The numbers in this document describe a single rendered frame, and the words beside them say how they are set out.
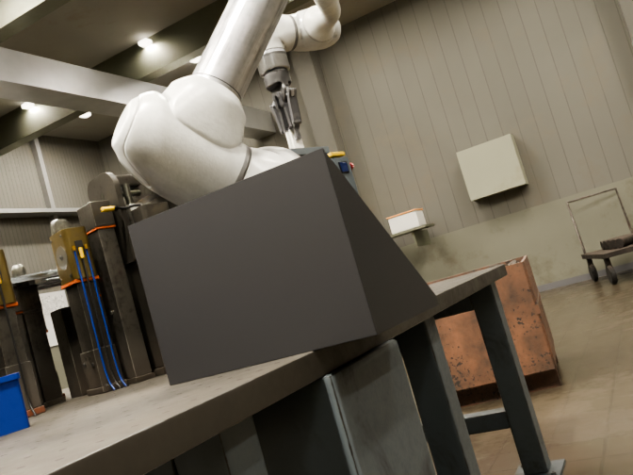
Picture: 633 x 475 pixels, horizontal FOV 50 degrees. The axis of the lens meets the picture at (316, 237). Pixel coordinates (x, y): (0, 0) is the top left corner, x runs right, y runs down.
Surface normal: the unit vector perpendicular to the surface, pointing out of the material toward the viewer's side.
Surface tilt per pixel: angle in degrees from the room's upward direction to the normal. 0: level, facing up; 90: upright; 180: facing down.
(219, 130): 96
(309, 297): 90
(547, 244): 90
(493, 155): 90
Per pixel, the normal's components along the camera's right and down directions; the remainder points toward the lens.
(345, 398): 0.86, -0.29
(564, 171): -0.43, 0.05
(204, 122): 0.45, -0.14
